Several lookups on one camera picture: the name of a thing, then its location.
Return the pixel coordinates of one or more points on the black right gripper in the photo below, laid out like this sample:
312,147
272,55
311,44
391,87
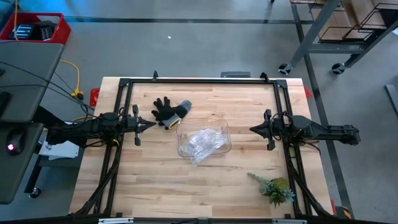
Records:
272,129

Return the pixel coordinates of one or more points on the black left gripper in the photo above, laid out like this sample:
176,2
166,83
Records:
136,124

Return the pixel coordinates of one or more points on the black work glove grey cuff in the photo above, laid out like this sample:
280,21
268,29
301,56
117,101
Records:
166,109
172,122

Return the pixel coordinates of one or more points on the clear plastic tray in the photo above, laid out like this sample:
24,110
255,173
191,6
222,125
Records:
225,137

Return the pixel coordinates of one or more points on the clear plastic bag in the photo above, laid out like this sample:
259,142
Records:
203,143

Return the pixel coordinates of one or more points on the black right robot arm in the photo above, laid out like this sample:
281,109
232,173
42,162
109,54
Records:
317,129

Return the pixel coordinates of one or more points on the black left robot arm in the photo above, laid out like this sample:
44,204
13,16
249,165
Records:
90,127

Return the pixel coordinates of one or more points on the red clamp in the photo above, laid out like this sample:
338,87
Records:
94,96
308,92

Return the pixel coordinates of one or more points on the small artificial green plant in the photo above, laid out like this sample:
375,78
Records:
276,189

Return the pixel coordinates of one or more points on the black caster wheel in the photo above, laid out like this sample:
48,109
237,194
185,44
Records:
338,68
284,69
35,193

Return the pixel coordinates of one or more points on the white printed paper sheet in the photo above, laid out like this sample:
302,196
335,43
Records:
62,151

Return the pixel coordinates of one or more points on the black desk support beam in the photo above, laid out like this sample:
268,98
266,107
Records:
46,116

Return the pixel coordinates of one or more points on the grey metal wood-top workbench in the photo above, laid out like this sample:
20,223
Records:
315,29

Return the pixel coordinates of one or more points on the black yellow striped block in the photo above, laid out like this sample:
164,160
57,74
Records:
343,212

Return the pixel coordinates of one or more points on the red plastic crate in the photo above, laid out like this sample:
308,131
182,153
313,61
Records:
63,31

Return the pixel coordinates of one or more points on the black computer mouse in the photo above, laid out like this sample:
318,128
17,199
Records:
17,140

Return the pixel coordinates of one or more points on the grey desk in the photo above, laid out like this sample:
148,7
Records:
28,68

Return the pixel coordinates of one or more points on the black box device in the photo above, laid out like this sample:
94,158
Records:
45,31

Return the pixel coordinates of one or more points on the black device silver slats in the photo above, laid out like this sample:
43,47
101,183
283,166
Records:
21,31

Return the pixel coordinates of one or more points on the silver frame bracket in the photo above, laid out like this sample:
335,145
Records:
115,221
289,221

